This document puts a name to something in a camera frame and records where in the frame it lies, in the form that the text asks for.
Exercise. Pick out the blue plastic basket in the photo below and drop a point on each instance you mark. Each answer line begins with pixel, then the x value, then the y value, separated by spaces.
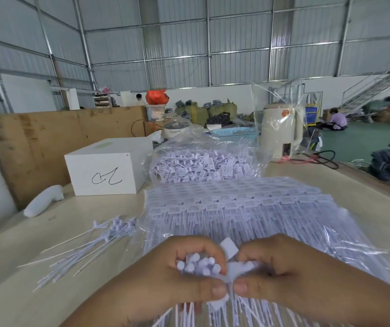
pixel 232 134

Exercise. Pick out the clear plastic container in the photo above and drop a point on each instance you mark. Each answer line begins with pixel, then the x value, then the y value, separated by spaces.
pixel 155 112

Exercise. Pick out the person's right hand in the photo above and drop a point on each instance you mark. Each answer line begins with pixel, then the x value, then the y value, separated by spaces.
pixel 283 269

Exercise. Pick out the person's left forearm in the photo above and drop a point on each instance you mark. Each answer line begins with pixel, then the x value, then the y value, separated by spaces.
pixel 113 309

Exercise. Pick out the black handbag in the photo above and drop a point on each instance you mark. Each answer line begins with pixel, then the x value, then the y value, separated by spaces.
pixel 219 119

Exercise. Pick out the person's right thumb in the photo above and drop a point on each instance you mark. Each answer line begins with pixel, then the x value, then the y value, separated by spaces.
pixel 251 286

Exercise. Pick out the metal staircase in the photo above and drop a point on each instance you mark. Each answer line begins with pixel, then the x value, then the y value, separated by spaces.
pixel 375 85

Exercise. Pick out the bundle of white plastic ties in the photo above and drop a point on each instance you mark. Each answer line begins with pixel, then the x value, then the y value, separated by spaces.
pixel 198 265

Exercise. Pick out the brown cardboard box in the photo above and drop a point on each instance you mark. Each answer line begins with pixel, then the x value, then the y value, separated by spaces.
pixel 151 127

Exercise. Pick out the loose pile of white ties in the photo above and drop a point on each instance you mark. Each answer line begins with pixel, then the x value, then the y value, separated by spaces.
pixel 89 246

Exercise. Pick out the clear bag of white tags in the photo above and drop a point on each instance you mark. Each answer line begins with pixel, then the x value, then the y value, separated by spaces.
pixel 198 165

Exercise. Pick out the white cardboard box with scribble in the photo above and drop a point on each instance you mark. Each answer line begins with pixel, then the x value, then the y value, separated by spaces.
pixel 110 166

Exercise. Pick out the beige electric kettle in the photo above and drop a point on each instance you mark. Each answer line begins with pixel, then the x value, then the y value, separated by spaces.
pixel 278 129

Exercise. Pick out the single white seal tie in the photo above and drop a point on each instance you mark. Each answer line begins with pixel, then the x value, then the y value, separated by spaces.
pixel 230 250

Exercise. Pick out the green sack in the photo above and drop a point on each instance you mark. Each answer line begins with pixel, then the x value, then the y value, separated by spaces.
pixel 195 114
pixel 225 108

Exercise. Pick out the white rice cooker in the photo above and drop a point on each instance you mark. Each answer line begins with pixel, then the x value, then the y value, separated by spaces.
pixel 174 130

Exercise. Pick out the person's left thumb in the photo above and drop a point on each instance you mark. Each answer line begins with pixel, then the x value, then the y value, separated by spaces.
pixel 205 287

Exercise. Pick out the person's left hand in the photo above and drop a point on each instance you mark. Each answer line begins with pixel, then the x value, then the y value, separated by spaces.
pixel 161 279

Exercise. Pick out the stack of tie sheets in wrap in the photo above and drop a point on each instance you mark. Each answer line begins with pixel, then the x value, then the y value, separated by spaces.
pixel 236 206

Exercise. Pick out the person's right forearm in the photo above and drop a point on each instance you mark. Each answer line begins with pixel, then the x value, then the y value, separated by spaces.
pixel 368 299

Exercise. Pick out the brown plywood board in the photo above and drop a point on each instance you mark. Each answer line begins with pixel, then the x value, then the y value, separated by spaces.
pixel 38 142

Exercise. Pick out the blue plastic crate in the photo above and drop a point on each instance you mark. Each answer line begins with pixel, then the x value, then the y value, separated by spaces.
pixel 311 115

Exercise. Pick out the red plastic bag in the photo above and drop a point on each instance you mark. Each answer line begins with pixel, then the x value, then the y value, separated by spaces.
pixel 157 97

